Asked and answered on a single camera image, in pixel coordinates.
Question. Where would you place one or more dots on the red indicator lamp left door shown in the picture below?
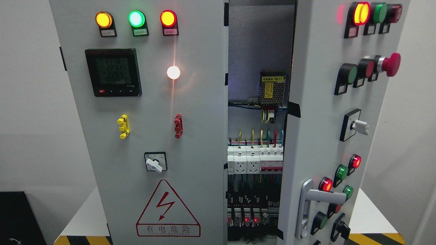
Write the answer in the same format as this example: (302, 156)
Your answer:
(169, 23)

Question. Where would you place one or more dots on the red terminal connector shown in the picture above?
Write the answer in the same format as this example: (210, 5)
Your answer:
(178, 126)

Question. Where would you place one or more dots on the red electric hazard warning sticker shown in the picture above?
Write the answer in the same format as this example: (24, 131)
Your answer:
(167, 215)

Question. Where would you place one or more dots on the white rotary selector switch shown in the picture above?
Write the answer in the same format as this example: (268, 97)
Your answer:
(156, 161)

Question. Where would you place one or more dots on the metal mesh power supply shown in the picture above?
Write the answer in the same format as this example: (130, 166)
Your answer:
(272, 86)

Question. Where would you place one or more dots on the white rotary switch right door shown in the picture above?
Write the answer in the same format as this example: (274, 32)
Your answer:
(352, 124)

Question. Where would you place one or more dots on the white socket breaker row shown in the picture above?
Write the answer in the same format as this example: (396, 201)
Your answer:
(255, 159)

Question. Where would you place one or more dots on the white glowing indicator lamp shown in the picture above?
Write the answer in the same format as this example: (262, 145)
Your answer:
(173, 72)

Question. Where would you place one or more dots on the black digital power meter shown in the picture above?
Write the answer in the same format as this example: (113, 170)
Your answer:
(114, 72)

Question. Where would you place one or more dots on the yellow indicator lamp left door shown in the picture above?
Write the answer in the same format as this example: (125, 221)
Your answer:
(106, 24)

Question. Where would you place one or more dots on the yellow terminal connector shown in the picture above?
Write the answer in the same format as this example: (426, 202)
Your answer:
(123, 126)

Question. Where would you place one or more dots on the grey cabinet door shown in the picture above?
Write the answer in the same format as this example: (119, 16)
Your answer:
(196, 159)
(329, 78)

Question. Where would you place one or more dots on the green indicator lamp left door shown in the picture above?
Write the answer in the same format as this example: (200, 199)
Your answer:
(138, 23)

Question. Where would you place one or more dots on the grey cabinet body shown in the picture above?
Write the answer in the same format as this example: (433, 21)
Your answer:
(260, 39)

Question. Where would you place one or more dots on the black box at left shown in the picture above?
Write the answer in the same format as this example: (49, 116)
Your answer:
(18, 226)

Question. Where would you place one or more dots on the red emergency stop button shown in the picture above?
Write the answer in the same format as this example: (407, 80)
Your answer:
(390, 65)

